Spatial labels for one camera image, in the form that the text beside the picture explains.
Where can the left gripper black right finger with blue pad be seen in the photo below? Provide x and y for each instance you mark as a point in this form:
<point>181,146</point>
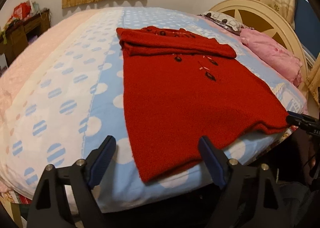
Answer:
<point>250,196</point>

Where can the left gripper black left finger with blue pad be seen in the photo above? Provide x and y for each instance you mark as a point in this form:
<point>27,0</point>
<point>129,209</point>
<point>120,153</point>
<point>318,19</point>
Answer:
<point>50,207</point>

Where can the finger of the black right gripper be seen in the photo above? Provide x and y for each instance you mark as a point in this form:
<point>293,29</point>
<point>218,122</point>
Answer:
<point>294,119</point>

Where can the red knit sweater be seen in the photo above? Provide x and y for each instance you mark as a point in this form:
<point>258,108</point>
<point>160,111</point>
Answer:
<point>179,86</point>

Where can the pink folded blanket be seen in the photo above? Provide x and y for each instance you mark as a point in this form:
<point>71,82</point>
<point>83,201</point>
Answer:
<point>274,54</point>

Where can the polka dot bed sheet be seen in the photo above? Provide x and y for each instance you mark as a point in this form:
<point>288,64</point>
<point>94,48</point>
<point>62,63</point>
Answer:
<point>64,95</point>

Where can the dark window pane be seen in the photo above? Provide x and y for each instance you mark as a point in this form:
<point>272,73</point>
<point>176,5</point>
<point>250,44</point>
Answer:
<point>307,27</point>

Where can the grey patterned pillow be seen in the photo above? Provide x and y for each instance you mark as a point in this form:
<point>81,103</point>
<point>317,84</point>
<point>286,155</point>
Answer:
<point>225,21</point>

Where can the cream wooden headboard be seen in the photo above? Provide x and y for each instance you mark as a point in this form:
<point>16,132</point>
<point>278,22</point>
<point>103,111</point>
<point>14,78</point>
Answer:
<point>263,18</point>

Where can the dark wooden desk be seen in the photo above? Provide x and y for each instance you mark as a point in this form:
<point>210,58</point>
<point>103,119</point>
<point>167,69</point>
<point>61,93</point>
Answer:
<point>17,36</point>

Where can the red gift bag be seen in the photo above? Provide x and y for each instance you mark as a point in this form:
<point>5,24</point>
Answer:
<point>22,10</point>

